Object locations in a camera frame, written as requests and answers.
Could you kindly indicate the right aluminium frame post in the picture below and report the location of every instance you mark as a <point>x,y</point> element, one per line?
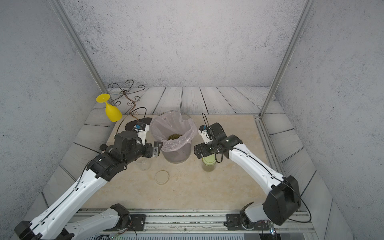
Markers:
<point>309,4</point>

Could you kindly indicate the glass jar with beige lid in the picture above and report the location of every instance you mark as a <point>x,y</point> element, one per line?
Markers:
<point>143,163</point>

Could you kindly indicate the left aluminium frame post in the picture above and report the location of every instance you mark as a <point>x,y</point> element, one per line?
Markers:
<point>71,32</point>

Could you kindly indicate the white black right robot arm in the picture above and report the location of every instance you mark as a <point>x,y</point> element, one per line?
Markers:
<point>283,193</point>

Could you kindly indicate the small black-capped spice bottle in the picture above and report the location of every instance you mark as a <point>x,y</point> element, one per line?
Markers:
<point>103,147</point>

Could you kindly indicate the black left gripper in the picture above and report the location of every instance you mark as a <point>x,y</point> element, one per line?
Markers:
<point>150,154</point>

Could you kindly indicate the yellow plastic goblet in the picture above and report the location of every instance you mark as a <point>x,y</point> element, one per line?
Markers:
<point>112,112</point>

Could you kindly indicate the aluminium frame post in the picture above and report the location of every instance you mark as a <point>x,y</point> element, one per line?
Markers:
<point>71,32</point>
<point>309,4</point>

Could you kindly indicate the dark metal scroll stand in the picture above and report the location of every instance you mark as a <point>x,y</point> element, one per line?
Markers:
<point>127,98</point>

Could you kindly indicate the pile of green mung beans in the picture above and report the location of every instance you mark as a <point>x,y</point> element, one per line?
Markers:
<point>174,137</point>

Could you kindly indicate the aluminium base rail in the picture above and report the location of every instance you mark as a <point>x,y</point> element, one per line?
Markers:
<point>198,224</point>

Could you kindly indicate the glass jar with green lid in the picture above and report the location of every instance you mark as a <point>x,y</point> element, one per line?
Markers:
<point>209,163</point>

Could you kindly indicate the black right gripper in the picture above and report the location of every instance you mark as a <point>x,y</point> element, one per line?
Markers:
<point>203,147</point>

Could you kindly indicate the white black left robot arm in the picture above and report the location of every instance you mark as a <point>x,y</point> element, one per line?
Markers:
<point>53,223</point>

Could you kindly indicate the grey bin with plastic liner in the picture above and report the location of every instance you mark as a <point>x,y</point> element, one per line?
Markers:
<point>176,130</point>

